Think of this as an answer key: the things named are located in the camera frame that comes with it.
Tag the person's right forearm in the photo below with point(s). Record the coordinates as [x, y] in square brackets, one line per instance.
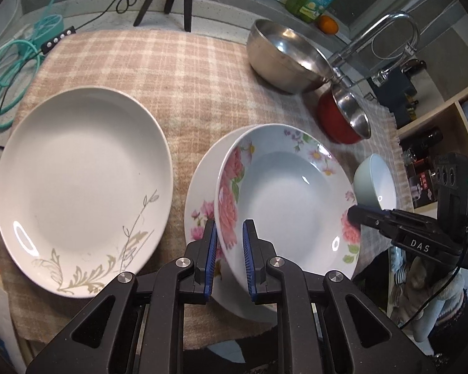
[448, 304]

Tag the dark jar with red label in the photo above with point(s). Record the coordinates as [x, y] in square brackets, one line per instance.
[423, 183]

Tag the checkered beige cloth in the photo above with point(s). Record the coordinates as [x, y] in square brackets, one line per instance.
[187, 85]

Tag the black appliance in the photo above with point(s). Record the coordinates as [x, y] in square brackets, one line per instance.
[397, 93]

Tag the floral flat plate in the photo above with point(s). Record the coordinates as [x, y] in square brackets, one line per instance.
[201, 202]

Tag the wooden shelf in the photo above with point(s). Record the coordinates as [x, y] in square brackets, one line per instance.
[452, 128]

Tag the chrome faucet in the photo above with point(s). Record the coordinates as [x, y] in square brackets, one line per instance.
[374, 31]

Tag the floral deep plate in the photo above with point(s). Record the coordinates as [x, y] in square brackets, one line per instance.
[288, 194]

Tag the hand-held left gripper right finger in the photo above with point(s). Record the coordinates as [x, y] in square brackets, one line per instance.
[247, 259]

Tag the red steel bowl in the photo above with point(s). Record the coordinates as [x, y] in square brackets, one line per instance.
[331, 119]

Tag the white plate with leaf print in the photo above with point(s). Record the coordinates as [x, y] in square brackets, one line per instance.
[82, 183]

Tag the orange fruit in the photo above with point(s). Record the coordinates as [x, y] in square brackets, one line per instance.
[328, 24]

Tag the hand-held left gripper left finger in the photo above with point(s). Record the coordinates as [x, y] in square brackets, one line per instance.
[210, 259]

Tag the large steel bowl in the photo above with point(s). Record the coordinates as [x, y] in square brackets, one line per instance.
[280, 58]

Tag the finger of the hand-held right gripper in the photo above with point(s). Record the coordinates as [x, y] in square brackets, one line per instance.
[368, 216]

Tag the pale green bowl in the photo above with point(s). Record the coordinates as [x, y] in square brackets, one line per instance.
[374, 179]

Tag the dark bottle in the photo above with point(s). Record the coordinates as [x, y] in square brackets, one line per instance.
[423, 140]

